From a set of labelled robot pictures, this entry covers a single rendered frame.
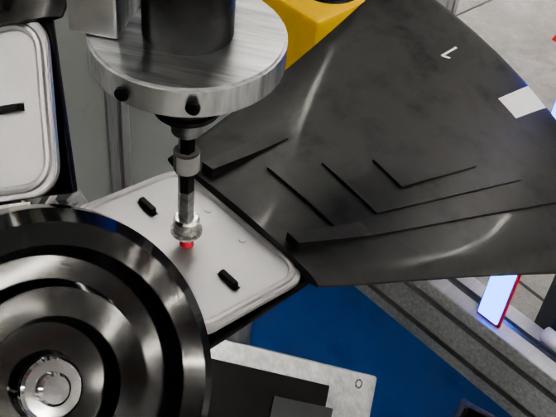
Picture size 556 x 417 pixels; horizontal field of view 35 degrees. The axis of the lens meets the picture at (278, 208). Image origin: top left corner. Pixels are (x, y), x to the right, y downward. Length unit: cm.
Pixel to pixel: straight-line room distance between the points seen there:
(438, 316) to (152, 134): 74
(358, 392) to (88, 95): 86
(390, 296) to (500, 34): 207
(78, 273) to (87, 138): 108
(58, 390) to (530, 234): 27
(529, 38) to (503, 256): 248
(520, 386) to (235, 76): 59
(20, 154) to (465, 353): 60
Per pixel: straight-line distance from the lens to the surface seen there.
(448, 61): 54
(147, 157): 148
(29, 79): 34
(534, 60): 282
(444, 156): 47
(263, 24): 32
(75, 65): 129
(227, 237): 39
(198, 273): 37
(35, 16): 33
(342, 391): 56
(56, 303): 30
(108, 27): 31
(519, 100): 54
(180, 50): 30
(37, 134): 33
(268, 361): 52
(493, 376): 85
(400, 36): 54
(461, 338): 85
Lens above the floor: 147
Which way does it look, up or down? 44 degrees down
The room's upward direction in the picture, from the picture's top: 6 degrees clockwise
